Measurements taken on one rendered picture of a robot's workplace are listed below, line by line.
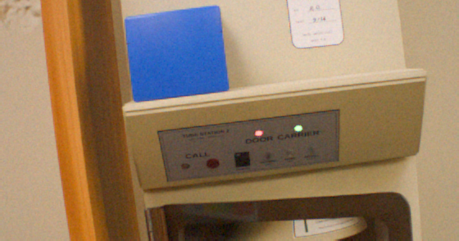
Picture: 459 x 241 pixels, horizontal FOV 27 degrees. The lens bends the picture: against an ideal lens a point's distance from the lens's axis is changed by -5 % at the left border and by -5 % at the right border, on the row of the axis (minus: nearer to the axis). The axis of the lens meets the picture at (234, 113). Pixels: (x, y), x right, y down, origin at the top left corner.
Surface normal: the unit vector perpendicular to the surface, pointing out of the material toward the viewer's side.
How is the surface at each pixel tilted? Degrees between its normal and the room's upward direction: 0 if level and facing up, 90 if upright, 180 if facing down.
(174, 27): 90
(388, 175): 90
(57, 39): 90
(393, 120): 135
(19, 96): 90
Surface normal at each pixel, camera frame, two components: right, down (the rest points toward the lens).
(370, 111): 0.10, 0.73
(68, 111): 0.02, 0.05
